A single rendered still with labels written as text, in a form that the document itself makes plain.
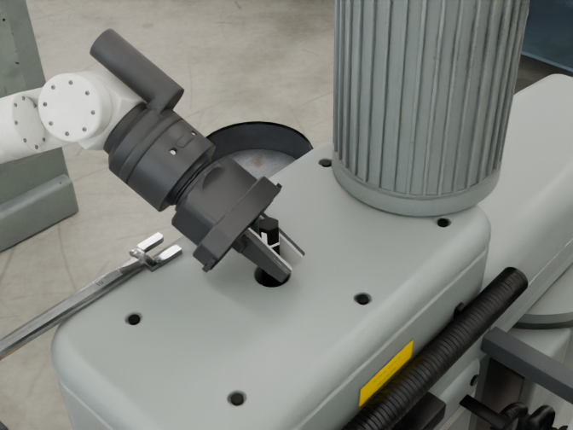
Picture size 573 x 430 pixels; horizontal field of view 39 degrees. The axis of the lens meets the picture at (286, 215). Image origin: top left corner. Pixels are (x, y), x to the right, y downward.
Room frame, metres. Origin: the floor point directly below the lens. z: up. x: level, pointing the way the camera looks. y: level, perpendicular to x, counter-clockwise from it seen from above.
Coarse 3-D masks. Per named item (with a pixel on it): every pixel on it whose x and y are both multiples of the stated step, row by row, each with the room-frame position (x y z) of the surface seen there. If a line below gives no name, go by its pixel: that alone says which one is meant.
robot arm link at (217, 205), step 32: (192, 128) 0.68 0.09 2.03; (160, 160) 0.63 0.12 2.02; (192, 160) 0.64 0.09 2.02; (224, 160) 0.67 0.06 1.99; (160, 192) 0.62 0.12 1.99; (192, 192) 0.62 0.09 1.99; (224, 192) 0.63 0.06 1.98; (256, 192) 0.64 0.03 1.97; (192, 224) 0.60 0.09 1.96; (224, 224) 0.59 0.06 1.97
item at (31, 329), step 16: (160, 240) 0.66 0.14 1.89; (144, 256) 0.64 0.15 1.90; (160, 256) 0.63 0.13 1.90; (176, 256) 0.64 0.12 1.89; (112, 272) 0.61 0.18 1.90; (128, 272) 0.61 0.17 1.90; (96, 288) 0.59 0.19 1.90; (112, 288) 0.59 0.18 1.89; (64, 304) 0.57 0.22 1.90; (80, 304) 0.57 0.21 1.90; (32, 320) 0.55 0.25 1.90; (48, 320) 0.55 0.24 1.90; (16, 336) 0.53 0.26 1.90; (32, 336) 0.53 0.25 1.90; (0, 352) 0.51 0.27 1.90
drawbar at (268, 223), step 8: (264, 224) 0.61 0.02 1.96; (272, 224) 0.61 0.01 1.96; (264, 232) 0.60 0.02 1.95; (272, 232) 0.60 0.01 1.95; (272, 240) 0.60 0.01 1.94; (272, 248) 0.60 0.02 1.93; (280, 256) 0.61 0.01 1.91; (264, 272) 0.60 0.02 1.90; (264, 280) 0.60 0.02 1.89; (272, 280) 0.60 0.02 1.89
